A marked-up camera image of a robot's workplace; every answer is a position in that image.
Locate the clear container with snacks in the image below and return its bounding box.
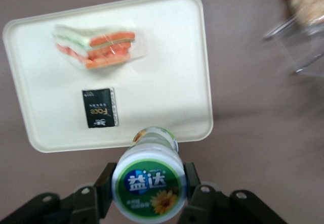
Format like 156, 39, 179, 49
261, 16, 324, 78

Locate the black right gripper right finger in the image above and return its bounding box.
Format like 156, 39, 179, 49
181, 162, 288, 224

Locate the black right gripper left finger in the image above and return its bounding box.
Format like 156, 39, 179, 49
0, 162, 118, 224

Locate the black tissue pack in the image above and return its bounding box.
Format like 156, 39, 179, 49
81, 86, 120, 129

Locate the green gum bottle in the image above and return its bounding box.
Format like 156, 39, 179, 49
111, 125, 189, 221

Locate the wrapped triangle sandwich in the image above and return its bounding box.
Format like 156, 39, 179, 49
51, 24, 149, 71

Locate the cream plastic serving tray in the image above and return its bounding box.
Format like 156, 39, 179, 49
2, 0, 214, 154

